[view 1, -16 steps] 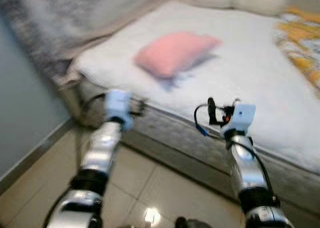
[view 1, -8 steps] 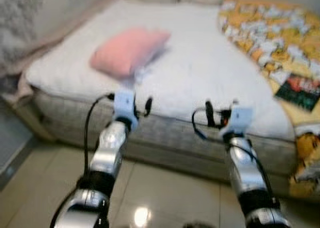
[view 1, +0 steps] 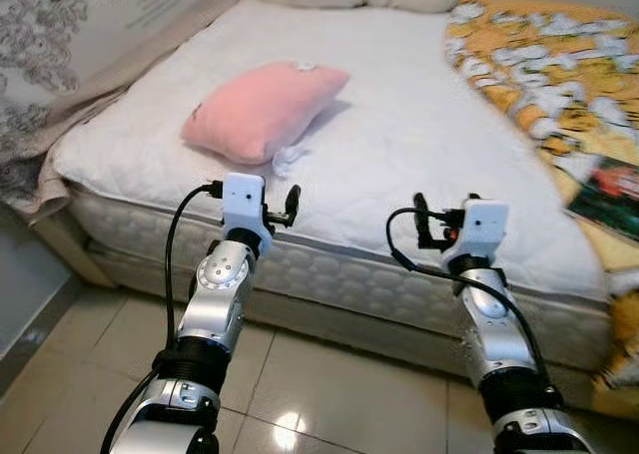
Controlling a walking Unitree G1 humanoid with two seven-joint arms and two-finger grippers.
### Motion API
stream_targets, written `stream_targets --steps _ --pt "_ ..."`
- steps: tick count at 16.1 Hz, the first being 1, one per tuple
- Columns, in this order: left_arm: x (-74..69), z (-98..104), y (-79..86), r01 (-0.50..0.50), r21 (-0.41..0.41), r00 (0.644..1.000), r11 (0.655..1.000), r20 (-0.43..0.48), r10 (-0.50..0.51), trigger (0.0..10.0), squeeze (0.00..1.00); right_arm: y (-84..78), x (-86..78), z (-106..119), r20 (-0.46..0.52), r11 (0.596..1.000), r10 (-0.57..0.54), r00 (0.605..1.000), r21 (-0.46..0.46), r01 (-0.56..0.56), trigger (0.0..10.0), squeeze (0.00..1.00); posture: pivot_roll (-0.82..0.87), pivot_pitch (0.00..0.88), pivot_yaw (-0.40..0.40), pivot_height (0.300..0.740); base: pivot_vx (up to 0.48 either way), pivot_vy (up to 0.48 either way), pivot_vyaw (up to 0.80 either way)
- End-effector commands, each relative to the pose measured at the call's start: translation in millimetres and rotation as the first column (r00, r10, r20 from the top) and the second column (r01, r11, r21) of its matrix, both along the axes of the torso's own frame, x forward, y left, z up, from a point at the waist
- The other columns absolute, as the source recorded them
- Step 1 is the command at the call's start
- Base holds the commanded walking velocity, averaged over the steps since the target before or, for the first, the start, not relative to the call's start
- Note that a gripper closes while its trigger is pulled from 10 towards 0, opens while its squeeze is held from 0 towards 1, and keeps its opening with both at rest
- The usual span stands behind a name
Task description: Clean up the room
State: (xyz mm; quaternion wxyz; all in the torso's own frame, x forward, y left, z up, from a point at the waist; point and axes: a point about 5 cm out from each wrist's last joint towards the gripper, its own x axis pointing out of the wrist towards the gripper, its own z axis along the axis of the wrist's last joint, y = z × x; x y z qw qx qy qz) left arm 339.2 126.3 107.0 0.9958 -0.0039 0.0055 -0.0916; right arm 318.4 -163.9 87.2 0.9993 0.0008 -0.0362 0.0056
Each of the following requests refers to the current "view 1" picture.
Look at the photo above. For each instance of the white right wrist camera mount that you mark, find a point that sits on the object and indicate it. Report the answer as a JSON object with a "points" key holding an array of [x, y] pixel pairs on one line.
{"points": [[482, 229]]}

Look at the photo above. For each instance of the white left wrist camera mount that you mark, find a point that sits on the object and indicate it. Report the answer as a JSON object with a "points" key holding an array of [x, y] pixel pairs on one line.
{"points": [[243, 200]]}

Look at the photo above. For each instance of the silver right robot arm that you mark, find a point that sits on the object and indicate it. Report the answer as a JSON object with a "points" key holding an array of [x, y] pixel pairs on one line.
{"points": [[489, 324]]}

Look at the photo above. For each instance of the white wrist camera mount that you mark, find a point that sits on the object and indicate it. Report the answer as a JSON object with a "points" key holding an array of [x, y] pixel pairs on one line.
{"points": [[243, 200], [482, 229]]}

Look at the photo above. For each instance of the white tissue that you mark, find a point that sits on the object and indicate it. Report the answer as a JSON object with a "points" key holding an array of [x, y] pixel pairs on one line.
{"points": [[290, 158]]}

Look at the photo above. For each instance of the white quilted mattress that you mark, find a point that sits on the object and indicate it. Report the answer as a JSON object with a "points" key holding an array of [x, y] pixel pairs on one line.
{"points": [[399, 145]]}

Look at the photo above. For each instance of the dark green red book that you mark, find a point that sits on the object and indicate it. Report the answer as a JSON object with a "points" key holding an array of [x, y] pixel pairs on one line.
{"points": [[611, 197]]}

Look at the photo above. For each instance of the grey printed wall cloth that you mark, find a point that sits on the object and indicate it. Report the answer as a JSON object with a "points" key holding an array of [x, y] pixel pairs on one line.
{"points": [[60, 35]]}

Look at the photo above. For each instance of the pink pillow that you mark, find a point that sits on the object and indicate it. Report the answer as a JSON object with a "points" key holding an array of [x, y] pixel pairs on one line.
{"points": [[260, 110]]}

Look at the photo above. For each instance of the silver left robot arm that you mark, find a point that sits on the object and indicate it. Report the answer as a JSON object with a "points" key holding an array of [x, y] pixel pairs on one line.
{"points": [[215, 304]]}

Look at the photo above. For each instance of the white upholstered bed base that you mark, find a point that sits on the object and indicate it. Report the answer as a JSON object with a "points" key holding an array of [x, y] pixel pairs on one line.
{"points": [[399, 322]]}

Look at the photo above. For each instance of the yellow white patterned blanket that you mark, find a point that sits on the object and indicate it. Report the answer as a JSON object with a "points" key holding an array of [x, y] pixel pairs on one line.
{"points": [[559, 85]]}

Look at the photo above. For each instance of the grey tile baseboard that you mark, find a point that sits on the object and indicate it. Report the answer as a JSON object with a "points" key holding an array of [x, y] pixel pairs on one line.
{"points": [[35, 339]]}

